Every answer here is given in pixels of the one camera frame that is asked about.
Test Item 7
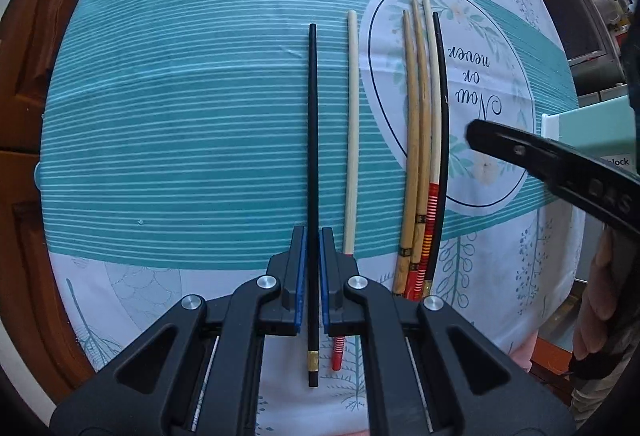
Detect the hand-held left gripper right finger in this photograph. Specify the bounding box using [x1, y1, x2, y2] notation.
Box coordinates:
[320, 226, 578, 436]

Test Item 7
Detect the mint green utensil holder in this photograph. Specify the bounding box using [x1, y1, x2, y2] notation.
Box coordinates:
[540, 93, 638, 172]

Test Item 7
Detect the person's pink clothing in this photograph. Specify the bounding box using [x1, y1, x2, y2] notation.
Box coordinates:
[510, 331, 538, 372]

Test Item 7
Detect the teal and white tablecloth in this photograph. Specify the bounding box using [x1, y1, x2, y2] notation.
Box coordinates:
[35, 0, 588, 436]

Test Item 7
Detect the black chopstick gold band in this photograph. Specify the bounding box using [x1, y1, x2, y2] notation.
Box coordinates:
[422, 11, 452, 299]
[306, 22, 321, 388]

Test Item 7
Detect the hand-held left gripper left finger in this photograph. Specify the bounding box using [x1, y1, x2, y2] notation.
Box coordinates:
[50, 225, 307, 436]

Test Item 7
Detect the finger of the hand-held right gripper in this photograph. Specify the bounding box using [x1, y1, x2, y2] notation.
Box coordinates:
[465, 118, 640, 237]

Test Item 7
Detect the person's right hand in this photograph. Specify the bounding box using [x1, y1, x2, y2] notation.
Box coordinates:
[572, 228, 633, 362]

